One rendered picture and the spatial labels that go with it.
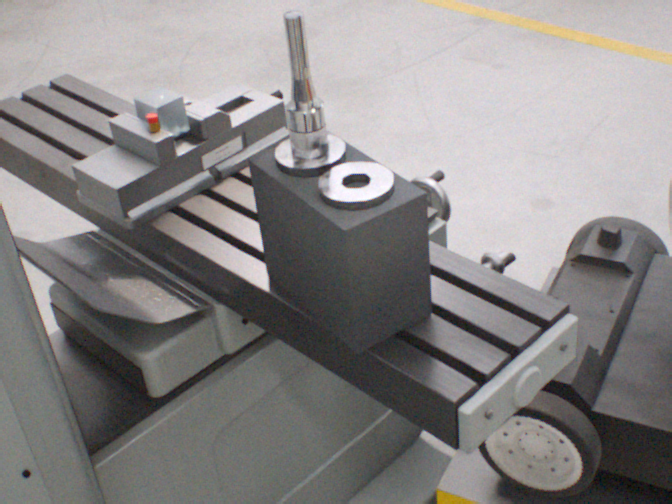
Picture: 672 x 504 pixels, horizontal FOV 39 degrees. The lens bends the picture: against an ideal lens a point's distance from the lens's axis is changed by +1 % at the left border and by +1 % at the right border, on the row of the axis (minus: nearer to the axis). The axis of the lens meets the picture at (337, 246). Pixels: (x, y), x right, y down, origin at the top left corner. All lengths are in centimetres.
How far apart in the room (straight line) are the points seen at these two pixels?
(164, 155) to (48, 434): 46
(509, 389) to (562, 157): 225
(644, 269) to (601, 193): 131
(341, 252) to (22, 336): 39
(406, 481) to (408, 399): 82
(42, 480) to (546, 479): 82
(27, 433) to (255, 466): 54
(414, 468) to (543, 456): 42
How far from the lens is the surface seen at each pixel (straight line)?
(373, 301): 114
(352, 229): 106
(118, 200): 146
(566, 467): 164
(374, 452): 194
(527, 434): 162
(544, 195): 315
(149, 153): 149
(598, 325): 172
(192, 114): 153
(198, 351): 146
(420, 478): 198
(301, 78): 113
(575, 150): 340
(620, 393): 164
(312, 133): 115
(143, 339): 143
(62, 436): 130
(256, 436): 165
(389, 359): 116
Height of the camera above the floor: 170
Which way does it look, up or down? 35 degrees down
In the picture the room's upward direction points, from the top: 6 degrees counter-clockwise
